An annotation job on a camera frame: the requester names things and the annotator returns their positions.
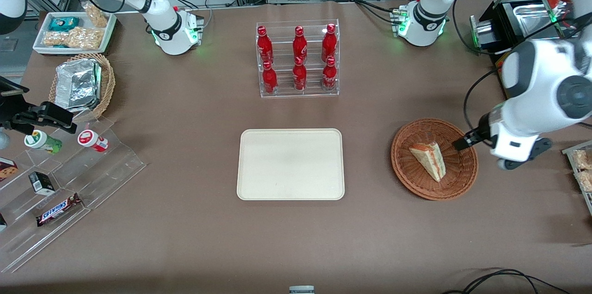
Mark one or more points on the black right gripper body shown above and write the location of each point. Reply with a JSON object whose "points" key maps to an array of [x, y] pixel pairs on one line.
{"points": [[13, 115]]}

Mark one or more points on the triangular sandwich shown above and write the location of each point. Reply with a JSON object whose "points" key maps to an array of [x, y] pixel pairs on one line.
{"points": [[430, 160]]}

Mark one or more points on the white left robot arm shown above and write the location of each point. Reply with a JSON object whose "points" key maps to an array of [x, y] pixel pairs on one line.
{"points": [[536, 81]]}

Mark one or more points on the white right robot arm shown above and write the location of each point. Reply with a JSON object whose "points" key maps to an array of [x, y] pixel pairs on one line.
{"points": [[162, 12]]}

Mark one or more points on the light tan wicker basket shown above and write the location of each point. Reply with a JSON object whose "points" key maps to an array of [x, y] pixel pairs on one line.
{"points": [[107, 86]]}

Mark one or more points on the brown round wicker basket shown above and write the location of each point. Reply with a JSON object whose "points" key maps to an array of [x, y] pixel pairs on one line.
{"points": [[434, 187]]}

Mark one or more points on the white rectangular snack tray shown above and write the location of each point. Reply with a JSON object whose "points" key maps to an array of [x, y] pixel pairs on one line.
{"points": [[108, 30]]}

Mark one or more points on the beige plastic tray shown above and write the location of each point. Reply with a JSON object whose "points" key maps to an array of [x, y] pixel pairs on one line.
{"points": [[290, 164]]}

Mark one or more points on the green bottle with white cap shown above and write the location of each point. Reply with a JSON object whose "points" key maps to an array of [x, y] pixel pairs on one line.
{"points": [[44, 142]]}

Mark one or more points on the silver foil packet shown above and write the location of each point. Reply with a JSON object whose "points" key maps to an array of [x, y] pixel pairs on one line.
{"points": [[76, 83]]}

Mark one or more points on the red bottle with white cap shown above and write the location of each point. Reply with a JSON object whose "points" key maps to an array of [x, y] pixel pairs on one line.
{"points": [[92, 140]]}

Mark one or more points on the small black box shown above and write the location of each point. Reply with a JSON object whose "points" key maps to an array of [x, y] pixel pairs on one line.
{"points": [[42, 184]]}

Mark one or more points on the brown cookie box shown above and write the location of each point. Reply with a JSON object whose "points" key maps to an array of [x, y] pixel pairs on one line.
{"points": [[7, 170]]}

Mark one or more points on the clear acrylic stepped display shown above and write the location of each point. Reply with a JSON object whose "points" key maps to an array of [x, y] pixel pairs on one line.
{"points": [[106, 169]]}

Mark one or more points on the clear bag of snacks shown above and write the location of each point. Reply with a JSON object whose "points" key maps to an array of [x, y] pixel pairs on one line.
{"points": [[585, 180], [582, 159]]}

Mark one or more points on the clear bag of nuts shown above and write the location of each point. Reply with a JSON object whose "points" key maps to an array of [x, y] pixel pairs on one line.
{"points": [[54, 39], [96, 15], [85, 37]]}

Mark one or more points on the Snickers chocolate bar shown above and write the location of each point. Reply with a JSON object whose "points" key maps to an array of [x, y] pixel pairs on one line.
{"points": [[59, 210]]}

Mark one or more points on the teal snack package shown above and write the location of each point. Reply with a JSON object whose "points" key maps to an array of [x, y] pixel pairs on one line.
{"points": [[64, 23]]}

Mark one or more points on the black food warmer display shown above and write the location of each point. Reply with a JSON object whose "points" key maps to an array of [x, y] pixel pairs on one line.
{"points": [[513, 21]]}

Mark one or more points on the dark small package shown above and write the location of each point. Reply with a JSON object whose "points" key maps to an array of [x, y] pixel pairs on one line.
{"points": [[2, 222]]}

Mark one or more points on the red cola bottle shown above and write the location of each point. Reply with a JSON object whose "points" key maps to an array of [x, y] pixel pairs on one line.
{"points": [[299, 46], [299, 76], [329, 44], [329, 76], [263, 46], [269, 79]]}

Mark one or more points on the clear acrylic bottle rack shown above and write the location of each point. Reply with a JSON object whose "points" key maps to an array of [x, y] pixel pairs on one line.
{"points": [[282, 93]]}

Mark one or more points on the grey device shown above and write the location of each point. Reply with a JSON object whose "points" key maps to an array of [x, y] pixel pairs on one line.
{"points": [[301, 290]]}

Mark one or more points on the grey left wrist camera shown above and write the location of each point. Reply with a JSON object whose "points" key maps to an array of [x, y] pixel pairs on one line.
{"points": [[540, 147]]}

